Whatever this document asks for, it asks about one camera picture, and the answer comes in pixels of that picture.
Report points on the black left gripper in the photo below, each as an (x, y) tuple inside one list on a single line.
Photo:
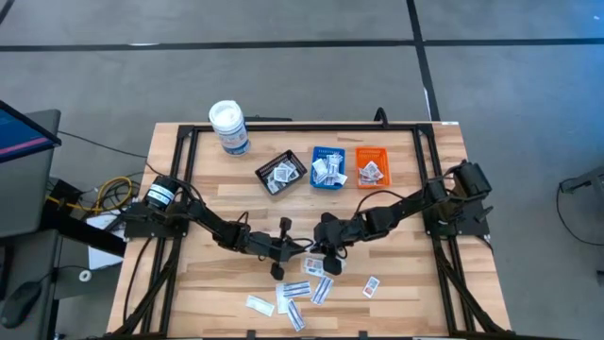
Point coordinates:
[(278, 248)]

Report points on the white tape roll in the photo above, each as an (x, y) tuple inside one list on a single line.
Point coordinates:
[(80, 274)]

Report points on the black computer mouse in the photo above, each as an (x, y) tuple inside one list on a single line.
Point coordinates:
[(21, 302)]

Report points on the black plastic basket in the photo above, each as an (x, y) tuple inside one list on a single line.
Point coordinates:
[(264, 172)]

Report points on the black support bar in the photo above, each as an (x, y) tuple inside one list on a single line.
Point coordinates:
[(85, 233)]

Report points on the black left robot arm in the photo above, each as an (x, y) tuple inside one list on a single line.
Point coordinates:
[(198, 215)]

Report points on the white wipes canister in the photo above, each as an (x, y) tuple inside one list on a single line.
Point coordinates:
[(229, 125)]

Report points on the white antiseptic towelette packet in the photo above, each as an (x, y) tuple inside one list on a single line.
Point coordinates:
[(342, 263), (273, 186), (295, 175), (281, 174), (313, 273), (289, 166)]

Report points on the dark desk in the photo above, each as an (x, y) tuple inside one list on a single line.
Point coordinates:
[(28, 264)]

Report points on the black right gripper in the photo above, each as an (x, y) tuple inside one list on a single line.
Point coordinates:
[(337, 233)]

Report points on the blue striped fabric bandage packet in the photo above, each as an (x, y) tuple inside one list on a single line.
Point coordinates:
[(297, 289), (329, 177), (335, 160), (296, 315), (322, 290)]

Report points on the white paper sheet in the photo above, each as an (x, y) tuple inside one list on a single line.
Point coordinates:
[(101, 255)]

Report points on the orange plastic basket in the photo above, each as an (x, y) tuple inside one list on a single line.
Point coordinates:
[(373, 152)]

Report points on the grey floor stand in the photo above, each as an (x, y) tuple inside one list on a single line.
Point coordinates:
[(587, 179)]

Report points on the plain white bandage packet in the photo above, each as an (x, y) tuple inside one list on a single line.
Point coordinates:
[(280, 304), (259, 306), (340, 178), (318, 167)]

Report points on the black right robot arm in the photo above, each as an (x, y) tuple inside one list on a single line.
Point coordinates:
[(415, 203)]

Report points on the computer monitor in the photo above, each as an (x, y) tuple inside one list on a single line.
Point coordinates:
[(23, 134)]

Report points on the blue plastic basket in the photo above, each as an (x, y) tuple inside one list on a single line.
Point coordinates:
[(325, 150)]

